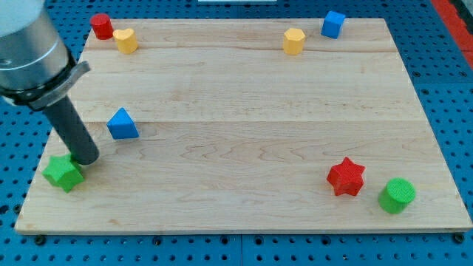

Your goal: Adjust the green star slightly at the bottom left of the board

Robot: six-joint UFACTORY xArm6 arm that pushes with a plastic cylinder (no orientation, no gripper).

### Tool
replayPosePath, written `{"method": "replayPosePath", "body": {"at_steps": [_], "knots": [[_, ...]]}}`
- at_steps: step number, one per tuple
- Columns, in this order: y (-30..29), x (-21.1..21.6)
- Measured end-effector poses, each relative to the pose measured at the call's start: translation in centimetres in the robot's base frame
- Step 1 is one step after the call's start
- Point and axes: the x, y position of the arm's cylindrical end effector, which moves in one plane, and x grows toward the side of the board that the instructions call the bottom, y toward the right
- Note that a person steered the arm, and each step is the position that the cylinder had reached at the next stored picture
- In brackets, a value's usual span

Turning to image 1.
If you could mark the green star block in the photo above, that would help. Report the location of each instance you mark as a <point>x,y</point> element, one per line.
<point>63,172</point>

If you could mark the blue cube block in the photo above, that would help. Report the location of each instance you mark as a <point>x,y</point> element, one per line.
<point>332,24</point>

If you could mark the red cylinder block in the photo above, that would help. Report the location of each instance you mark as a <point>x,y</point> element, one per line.
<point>101,26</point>

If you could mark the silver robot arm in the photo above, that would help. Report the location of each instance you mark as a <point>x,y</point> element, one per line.
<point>38,70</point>

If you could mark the yellow heart block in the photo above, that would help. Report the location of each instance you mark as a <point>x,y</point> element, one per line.
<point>126,40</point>

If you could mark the red star block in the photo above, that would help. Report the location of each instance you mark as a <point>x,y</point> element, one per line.
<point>346,177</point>

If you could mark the light wooden board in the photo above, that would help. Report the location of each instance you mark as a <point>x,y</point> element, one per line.
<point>235,136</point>

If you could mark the blue triangle block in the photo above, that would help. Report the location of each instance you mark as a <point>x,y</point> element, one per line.
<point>122,126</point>

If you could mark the green cylinder block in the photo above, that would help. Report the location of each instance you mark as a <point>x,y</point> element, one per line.
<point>397,194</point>

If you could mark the yellow octagon block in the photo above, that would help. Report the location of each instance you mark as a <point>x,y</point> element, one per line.
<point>293,41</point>

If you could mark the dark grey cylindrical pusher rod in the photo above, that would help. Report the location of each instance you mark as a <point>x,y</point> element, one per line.
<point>64,118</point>

